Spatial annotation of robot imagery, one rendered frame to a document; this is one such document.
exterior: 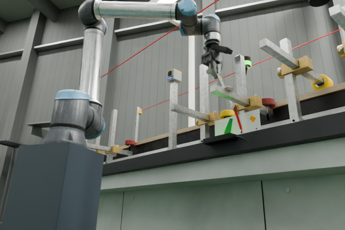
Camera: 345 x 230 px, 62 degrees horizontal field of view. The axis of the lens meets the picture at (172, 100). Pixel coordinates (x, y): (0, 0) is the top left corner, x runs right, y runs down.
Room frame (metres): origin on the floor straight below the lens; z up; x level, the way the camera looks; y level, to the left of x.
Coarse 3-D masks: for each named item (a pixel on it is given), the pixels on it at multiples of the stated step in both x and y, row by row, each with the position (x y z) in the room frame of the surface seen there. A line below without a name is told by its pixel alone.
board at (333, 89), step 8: (328, 88) 1.17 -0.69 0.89; (336, 88) 1.15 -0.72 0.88; (344, 88) 1.13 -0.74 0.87; (304, 96) 1.26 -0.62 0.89; (312, 96) 1.23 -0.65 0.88; (320, 96) 1.21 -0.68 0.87; (280, 104) 1.35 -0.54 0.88; (184, 128) 1.88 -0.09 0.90; (192, 128) 1.83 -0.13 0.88; (160, 136) 2.08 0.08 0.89; (168, 136) 2.01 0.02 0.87; (136, 144) 2.32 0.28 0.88
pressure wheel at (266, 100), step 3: (264, 99) 1.33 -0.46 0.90; (267, 99) 1.33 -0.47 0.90; (270, 99) 1.33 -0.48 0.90; (273, 99) 1.33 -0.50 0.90; (264, 102) 1.33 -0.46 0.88; (267, 102) 1.33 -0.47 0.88; (270, 102) 1.33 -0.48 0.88; (273, 102) 1.33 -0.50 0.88; (264, 105) 1.35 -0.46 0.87; (267, 105) 1.36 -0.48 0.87; (270, 105) 1.35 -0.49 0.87; (273, 105) 1.35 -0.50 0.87; (267, 114) 1.36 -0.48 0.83; (267, 117) 1.36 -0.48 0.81; (267, 120) 1.36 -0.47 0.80
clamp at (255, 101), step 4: (252, 96) 1.23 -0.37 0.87; (256, 96) 1.22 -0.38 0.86; (252, 100) 1.23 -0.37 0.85; (256, 100) 1.22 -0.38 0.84; (260, 100) 1.24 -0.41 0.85; (236, 104) 1.30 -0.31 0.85; (252, 104) 1.23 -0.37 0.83; (256, 104) 1.21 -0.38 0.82; (260, 104) 1.24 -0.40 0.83; (236, 108) 1.30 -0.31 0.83; (240, 108) 1.28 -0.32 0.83; (244, 108) 1.26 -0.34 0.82; (248, 108) 1.26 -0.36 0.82; (252, 108) 1.26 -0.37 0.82; (256, 108) 1.26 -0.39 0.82
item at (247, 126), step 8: (248, 112) 1.25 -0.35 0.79; (256, 112) 1.22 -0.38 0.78; (224, 120) 1.35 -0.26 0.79; (240, 120) 1.28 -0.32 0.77; (248, 120) 1.25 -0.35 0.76; (256, 120) 1.22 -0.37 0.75; (216, 128) 1.40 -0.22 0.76; (224, 128) 1.36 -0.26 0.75; (232, 128) 1.32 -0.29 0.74; (248, 128) 1.25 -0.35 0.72; (256, 128) 1.22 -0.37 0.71
